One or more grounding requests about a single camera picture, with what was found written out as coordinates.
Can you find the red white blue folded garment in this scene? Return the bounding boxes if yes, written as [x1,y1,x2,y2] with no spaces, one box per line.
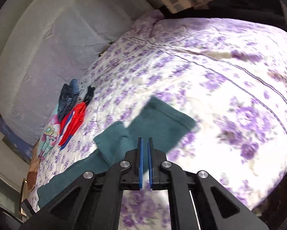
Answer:
[58,103,86,150]

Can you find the white lace headboard cover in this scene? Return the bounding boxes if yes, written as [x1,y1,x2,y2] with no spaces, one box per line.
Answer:
[0,0,153,146]

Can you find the brown pillow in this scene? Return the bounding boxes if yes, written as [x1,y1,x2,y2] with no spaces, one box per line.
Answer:
[26,146,42,192]

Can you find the wooden nightstand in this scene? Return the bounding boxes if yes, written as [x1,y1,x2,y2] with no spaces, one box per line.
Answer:
[19,177,36,218]

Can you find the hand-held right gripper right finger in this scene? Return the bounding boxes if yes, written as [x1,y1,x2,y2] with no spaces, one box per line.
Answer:
[147,137,270,230]

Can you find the blue patterned cloth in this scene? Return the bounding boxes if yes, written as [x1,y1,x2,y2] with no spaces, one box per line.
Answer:
[0,117,34,164]

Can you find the black cloth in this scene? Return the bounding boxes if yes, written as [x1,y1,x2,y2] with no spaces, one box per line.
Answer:
[158,0,287,33]

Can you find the beige folded garment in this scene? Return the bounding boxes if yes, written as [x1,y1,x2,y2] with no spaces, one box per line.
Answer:
[77,81,89,102]

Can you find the dark folded garment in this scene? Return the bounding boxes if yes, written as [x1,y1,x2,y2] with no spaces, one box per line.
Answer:
[82,86,95,106]

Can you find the purple floral bedspread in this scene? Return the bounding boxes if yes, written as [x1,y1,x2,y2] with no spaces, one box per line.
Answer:
[26,11,287,230]

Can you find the dark green pants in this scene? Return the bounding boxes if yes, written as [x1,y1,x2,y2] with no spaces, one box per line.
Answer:
[37,96,198,209]

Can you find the floral folded quilt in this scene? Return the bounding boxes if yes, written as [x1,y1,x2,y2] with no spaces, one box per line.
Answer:
[37,105,62,160]

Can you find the folded blue jeans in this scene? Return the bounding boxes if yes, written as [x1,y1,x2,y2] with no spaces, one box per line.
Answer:
[57,79,82,122]

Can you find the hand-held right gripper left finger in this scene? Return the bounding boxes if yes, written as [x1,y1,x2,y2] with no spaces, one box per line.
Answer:
[19,137,144,230]

